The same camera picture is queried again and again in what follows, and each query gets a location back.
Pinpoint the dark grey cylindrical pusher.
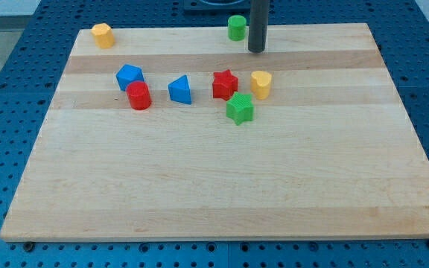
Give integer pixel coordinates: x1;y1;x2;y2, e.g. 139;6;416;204
248;0;270;53

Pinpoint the red cylinder block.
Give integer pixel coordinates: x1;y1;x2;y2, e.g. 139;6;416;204
126;81;152;110

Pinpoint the wooden board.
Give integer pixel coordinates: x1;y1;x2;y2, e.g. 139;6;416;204
0;23;429;242

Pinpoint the red star block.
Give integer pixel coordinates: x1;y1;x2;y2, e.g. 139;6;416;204
212;69;238;101

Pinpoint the yellow hexagon block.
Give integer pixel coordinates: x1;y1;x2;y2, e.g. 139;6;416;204
90;23;115;48

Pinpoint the green star block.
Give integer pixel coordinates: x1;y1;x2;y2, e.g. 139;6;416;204
226;92;254;125

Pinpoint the blue triangle block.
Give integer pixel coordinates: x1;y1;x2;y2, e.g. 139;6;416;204
168;75;191;104

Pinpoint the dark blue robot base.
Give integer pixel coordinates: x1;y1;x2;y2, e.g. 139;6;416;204
181;0;251;13

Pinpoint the yellow heart block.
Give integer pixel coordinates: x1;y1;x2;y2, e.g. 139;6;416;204
250;71;273;100

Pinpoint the blue cube block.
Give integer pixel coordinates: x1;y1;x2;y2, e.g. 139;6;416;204
115;64;144;92

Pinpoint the green cylinder block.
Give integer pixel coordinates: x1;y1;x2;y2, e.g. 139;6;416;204
227;15;247;41

